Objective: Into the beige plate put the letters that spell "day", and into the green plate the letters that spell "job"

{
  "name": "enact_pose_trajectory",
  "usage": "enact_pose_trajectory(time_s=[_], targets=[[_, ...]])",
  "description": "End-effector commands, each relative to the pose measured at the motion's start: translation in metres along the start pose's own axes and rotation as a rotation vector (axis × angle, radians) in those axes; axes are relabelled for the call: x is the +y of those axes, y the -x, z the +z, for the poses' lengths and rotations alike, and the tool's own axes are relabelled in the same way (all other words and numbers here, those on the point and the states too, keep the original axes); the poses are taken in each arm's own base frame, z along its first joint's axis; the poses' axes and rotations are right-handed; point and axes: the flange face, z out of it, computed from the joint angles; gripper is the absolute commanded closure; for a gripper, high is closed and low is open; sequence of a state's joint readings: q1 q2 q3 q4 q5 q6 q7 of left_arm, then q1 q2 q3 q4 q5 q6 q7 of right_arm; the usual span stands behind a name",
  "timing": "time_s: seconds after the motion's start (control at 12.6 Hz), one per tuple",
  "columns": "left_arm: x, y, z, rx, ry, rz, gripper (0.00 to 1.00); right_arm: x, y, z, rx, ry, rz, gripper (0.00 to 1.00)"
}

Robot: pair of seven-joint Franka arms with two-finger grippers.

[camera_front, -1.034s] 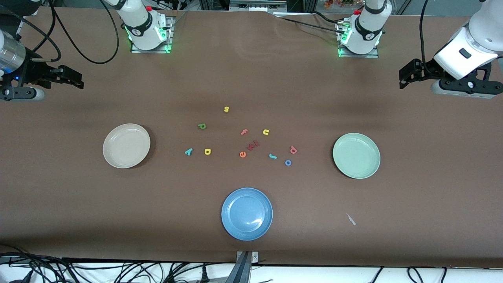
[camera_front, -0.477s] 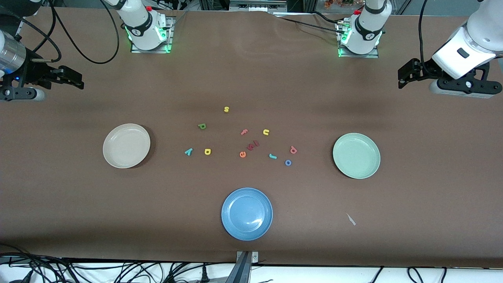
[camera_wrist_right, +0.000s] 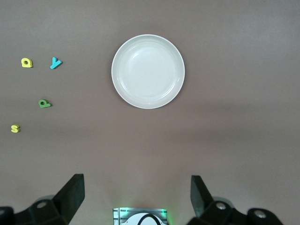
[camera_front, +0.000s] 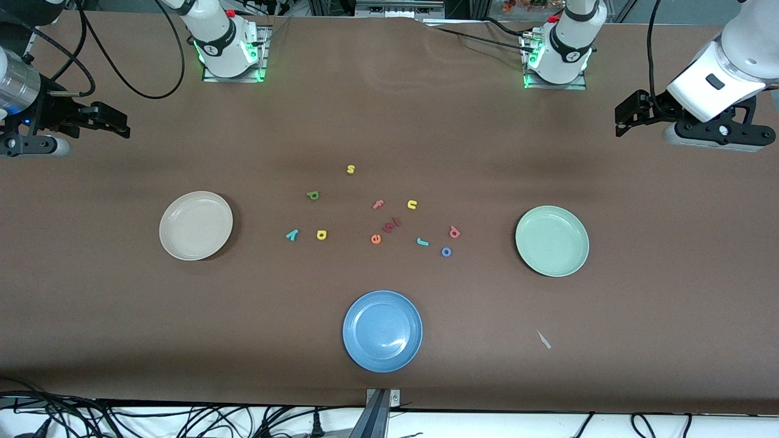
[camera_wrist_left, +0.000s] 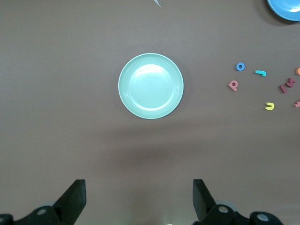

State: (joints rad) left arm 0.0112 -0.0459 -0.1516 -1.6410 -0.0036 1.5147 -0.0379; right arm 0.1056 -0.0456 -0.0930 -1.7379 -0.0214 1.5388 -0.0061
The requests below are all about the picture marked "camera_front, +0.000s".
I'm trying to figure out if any dark aluminium frame structure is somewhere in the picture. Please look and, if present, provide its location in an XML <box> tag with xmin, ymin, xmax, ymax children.
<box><xmin>307</xmin><ymin>0</ymin><xmax>491</xmax><ymax>20</ymax></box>

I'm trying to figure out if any black cable across table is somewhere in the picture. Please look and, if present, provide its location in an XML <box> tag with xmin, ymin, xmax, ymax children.
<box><xmin>481</xmin><ymin>17</ymin><xmax>536</xmax><ymax>40</ymax></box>
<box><xmin>425</xmin><ymin>23</ymin><xmax>536</xmax><ymax>55</ymax></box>

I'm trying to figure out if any aluminium table edge rail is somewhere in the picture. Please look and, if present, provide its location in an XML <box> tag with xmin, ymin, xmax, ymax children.
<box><xmin>23</xmin><ymin>7</ymin><xmax>61</xmax><ymax>61</ymax></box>

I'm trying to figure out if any blue round plate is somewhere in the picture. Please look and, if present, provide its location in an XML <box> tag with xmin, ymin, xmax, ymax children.
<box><xmin>342</xmin><ymin>290</ymin><xmax>424</xmax><ymax>373</ymax></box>

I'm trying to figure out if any beige round plate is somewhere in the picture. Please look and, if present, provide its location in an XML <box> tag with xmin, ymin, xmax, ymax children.
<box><xmin>159</xmin><ymin>191</ymin><xmax>234</xmax><ymax>262</ymax></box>

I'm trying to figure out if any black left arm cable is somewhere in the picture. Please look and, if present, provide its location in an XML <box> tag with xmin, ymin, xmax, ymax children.
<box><xmin>646</xmin><ymin>0</ymin><xmax>670</xmax><ymax>116</ymax></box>

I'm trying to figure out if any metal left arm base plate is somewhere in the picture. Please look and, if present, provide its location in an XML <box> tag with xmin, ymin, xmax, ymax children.
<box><xmin>520</xmin><ymin>30</ymin><xmax>588</xmax><ymax>91</ymax></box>

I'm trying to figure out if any grey metal box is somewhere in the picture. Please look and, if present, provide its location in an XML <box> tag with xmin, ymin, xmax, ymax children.
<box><xmin>355</xmin><ymin>0</ymin><xmax>446</xmax><ymax>18</ymax></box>

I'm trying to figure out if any pale green round plate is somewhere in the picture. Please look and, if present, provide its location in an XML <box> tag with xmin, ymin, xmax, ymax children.
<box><xmin>515</xmin><ymin>206</ymin><xmax>590</xmax><ymax>278</ymax></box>

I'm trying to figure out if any brown table cover sheet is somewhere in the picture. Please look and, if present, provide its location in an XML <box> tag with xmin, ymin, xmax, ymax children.
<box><xmin>0</xmin><ymin>9</ymin><xmax>779</xmax><ymax>415</ymax></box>

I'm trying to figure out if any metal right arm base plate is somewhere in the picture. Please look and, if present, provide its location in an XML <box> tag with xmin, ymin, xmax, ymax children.
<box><xmin>203</xmin><ymin>26</ymin><xmax>269</xmax><ymax>83</ymax></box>

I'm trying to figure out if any grey metal camera post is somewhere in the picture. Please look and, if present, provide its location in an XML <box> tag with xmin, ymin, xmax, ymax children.
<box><xmin>350</xmin><ymin>388</ymin><xmax>401</xmax><ymax>438</ymax></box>

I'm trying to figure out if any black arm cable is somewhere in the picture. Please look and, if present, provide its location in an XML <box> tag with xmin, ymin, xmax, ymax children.
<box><xmin>76</xmin><ymin>0</ymin><xmax>186</xmax><ymax>100</ymax></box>
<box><xmin>646</xmin><ymin>0</ymin><xmax>670</xmax><ymax>116</ymax></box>
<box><xmin>12</xmin><ymin>18</ymin><xmax>97</xmax><ymax>98</ymax></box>

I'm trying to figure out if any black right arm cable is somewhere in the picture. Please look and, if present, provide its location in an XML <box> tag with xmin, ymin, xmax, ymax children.
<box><xmin>76</xmin><ymin>0</ymin><xmax>186</xmax><ymax>100</ymax></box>
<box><xmin>12</xmin><ymin>18</ymin><xmax>97</xmax><ymax>98</ymax></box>

